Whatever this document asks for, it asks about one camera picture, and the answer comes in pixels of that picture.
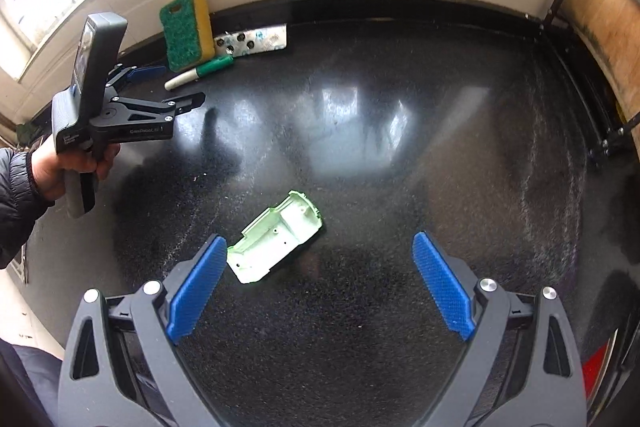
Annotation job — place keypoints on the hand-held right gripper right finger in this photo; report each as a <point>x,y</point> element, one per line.
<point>442,284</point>

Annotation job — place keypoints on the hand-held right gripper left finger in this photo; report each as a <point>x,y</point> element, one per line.
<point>197,292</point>

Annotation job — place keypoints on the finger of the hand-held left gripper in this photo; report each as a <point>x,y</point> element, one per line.
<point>165,108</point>
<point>147,73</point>

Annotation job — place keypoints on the pale green plastic shell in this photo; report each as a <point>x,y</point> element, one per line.
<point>275,237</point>

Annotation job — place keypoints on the person's left forearm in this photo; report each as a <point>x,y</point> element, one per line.
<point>15,202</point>

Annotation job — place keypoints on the person's left hand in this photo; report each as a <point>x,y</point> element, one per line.
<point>47,172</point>

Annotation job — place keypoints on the green and white marker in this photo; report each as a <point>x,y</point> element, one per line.
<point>200,73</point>

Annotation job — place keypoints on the green and yellow sponge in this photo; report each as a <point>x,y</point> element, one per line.
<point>182,32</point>

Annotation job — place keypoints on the green cloth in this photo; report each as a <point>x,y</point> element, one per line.
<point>32,134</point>

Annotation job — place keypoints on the silver blister pack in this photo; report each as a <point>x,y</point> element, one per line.
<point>250,41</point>

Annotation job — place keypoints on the red object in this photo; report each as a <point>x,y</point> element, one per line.
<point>599,364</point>

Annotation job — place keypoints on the person's trousers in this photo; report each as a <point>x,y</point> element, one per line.
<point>25,387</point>

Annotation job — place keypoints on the wooden chair with black frame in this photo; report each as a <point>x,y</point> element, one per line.
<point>600,22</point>

